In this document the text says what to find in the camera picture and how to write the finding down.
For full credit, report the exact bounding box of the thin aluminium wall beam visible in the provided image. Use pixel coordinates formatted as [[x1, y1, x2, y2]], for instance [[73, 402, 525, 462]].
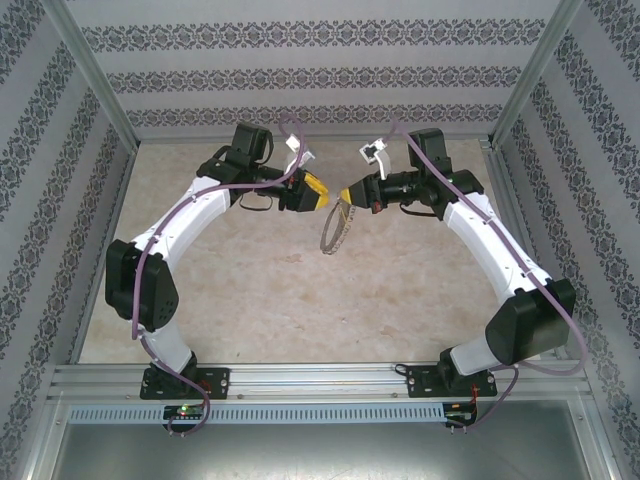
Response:
[[133, 130, 496, 145]]

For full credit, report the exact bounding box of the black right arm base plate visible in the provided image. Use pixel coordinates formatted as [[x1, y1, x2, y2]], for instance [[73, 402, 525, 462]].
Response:
[[405, 363, 499, 400]]

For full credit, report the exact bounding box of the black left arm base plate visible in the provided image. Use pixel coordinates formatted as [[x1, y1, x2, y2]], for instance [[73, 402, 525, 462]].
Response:
[[141, 367, 232, 401]]

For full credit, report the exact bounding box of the aluminium corner post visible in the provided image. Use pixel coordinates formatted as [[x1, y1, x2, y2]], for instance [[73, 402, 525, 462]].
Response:
[[42, 0, 140, 147], [489, 0, 585, 147]]

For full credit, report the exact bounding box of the grooved aluminium side rail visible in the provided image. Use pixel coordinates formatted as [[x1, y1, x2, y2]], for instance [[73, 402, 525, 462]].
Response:
[[67, 144, 139, 364], [479, 139, 569, 361]]

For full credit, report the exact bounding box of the wide aluminium base rail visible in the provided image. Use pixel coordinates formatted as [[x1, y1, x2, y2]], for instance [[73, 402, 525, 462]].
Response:
[[47, 362, 589, 401]]

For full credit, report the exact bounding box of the white slotted cable duct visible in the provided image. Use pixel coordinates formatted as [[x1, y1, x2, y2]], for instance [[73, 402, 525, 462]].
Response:
[[67, 402, 446, 426]]

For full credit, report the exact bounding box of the aluminium frame strut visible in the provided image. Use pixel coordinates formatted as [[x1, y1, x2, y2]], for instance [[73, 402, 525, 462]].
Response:
[[9, 394, 71, 480], [567, 397, 639, 480]]

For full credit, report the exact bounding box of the grey sheet metal panel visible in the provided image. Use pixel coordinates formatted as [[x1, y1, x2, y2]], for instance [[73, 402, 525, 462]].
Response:
[[49, 422, 609, 480]]

